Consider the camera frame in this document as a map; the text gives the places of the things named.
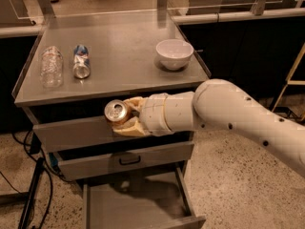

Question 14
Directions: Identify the bottom grey drawer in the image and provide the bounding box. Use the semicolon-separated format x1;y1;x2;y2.
83;163;206;229

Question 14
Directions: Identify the white horizontal rail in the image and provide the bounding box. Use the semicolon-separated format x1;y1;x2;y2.
172;8;305;25

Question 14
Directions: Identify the middle grey drawer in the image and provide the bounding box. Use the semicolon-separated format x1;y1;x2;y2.
58;141;194;180

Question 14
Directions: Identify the yellow wheeled cart frame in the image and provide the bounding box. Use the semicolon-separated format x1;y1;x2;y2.
269;43;305;112

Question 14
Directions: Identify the orange soda can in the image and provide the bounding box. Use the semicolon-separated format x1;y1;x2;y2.
104;99;131;123

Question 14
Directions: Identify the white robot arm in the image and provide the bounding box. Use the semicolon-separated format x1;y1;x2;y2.
112;79;305;177

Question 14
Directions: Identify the blue crushed soda can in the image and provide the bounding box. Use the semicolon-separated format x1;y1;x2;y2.
72;45;91;79

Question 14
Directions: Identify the clear acrylic panel left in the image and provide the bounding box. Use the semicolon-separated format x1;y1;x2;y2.
0;0;44;28

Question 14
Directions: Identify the grey metal drawer cabinet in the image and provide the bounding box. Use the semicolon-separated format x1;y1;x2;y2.
10;9;213;229

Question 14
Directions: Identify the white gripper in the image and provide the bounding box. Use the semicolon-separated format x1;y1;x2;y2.
112;92;199;137

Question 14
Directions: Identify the black floor cable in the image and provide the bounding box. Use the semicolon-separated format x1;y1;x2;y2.
0;129;70;229

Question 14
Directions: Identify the black metal stand leg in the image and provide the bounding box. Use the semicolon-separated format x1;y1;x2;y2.
0;157;44;229

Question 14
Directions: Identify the top grey drawer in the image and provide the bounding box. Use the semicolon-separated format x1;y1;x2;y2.
33;116;202;152

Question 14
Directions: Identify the white ceramic bowl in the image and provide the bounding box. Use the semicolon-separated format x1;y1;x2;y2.
155;39;193;71

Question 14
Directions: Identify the grey drawer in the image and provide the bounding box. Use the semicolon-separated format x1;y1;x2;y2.
58;141;194;180
83;163;206;229
33;116;202;152

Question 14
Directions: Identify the clear plastic bottle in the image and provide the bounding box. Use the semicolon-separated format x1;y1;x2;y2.
40;46;64;88

